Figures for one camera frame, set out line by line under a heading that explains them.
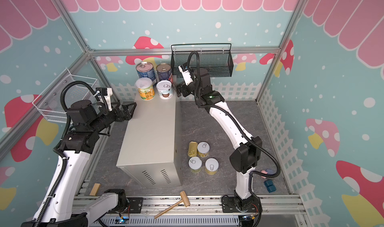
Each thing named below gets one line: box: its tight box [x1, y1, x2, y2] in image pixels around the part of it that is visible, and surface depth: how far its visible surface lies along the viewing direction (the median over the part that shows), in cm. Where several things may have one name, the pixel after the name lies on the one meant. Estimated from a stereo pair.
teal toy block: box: [264, 179, 277, 193], surface depth 81 cm
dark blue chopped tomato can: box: [156, 62, 172, 81], surface depth 75 cm
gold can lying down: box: [187, 141, 198, 157], surface depth 91 cm
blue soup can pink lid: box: [136, 61, 157, 87], surface depth 74 cm
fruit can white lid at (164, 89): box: [156, 80, 173, 100], surface depth 73 cm
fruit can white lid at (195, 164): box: [188, 156, 203, 174], surface depth 85 cm
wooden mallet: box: [154, 191, 191, 219], surface depth 76 cm
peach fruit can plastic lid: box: [135, 77, 156, 101], surface depth 71 cm
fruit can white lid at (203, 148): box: [197, 141, 210, 158], surface depth 91 cm
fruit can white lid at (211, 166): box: [205, 157, 219, 176], surface depth 84 cm
